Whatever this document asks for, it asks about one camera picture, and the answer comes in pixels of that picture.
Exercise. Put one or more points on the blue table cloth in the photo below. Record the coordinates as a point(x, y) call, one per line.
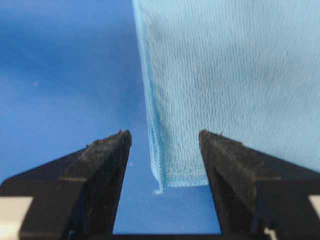
point(70, 74)

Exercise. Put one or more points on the light blue towel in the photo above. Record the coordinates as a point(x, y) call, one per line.
point(246, 69)

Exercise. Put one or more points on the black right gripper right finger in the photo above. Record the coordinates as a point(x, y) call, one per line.
point(258, 196)

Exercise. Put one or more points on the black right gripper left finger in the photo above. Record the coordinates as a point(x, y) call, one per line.
point(69, 198)

